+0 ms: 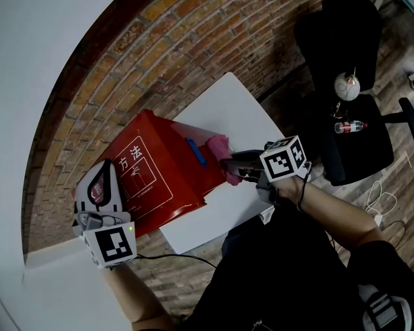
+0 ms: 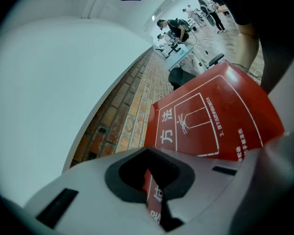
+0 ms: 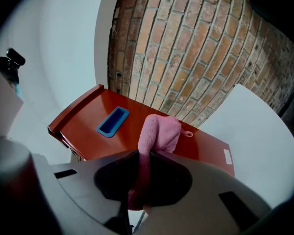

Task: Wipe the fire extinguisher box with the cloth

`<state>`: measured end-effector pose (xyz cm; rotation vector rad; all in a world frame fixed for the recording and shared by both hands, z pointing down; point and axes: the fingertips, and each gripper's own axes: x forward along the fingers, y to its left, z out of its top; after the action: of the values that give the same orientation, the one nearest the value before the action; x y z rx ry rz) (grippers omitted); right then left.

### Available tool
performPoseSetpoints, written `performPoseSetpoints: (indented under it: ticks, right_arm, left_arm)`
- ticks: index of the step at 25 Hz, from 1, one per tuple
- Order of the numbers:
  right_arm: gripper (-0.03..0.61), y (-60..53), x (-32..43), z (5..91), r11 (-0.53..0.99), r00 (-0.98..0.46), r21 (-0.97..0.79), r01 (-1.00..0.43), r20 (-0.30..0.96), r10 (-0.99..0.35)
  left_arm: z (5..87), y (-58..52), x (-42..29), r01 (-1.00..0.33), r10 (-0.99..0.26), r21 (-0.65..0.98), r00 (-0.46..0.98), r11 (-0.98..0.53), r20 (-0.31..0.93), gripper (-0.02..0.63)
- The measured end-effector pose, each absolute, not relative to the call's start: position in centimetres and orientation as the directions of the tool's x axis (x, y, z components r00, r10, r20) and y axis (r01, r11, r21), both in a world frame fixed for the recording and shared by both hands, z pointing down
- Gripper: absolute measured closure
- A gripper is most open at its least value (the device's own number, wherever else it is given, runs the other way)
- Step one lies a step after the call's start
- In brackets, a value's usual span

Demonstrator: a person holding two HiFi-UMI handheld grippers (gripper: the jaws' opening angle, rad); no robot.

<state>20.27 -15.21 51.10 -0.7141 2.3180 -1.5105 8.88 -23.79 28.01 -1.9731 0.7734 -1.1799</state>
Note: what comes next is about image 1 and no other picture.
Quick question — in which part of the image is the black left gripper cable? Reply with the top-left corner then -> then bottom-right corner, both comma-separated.
134,252 -> 217,269

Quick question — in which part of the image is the black office chair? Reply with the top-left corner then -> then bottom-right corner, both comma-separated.
293,0 -> 414,187

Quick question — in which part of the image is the white round ornament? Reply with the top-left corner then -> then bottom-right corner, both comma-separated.
333,67 -> 362,102

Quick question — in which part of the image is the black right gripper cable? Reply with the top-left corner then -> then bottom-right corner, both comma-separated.
295,163 -> 313,213

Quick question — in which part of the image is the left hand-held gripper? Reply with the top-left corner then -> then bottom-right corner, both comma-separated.
72,158 -> 138,270

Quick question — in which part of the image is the gold ornament stand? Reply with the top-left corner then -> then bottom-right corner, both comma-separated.
330,101 -> 346,119

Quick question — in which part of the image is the plastic bottle with red label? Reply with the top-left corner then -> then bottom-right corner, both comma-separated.
334,120 -> 369,134

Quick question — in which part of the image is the person's dark shirt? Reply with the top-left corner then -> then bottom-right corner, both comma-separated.
179,201 -> 414,331

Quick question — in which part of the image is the red fire extinguisher box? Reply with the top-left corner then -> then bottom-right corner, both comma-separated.
70,109 -> 230,238

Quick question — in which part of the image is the white floor cable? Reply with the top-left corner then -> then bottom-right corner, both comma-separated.
365,180 -> 398,227

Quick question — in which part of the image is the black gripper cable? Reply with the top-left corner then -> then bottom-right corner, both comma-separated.
295,163 -> 313,213
134,252 -> 217,269

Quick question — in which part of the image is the person's left forearm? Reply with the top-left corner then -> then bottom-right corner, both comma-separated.
103,262 -> 173,331

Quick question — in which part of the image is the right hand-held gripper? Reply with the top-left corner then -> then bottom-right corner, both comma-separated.
220,134 -> 312,206

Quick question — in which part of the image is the person's right hand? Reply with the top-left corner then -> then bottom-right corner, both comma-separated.
273,177 -> 307,203

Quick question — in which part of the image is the person's grey white shoe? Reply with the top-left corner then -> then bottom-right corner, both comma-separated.
357,284 -> 413,331

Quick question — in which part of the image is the pink cloth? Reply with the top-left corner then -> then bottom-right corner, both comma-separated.
206,134 -> 243,187

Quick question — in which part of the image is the person's right forearm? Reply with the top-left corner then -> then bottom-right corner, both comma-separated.
279,181 -> 387,251

